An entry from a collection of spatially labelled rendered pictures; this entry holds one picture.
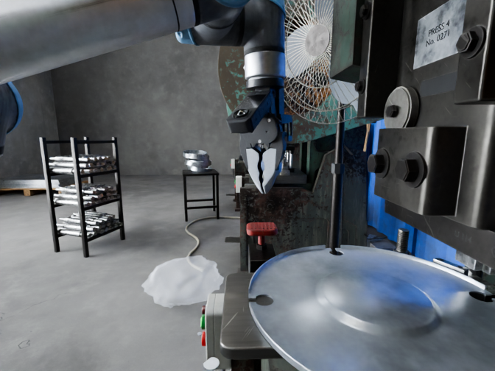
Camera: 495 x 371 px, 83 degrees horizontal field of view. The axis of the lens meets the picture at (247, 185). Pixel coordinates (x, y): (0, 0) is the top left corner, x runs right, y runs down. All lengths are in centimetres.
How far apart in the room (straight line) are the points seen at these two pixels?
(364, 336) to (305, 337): 6
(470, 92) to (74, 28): 37
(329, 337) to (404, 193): 16
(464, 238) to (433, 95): 14
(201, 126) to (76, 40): 660
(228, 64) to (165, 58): 569
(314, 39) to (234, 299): 95
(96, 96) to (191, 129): 231
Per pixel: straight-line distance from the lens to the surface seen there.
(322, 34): 111
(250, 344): 29
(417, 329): 34
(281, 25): 56
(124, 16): 38
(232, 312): 33
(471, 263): 40
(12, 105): 59
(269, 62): 53
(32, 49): 40
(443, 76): 34
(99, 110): 766
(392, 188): 34
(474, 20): 27
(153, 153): 721
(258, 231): 63
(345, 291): 37
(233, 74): 164
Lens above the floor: 97
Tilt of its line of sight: 10 degrees down
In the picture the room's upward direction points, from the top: straight up
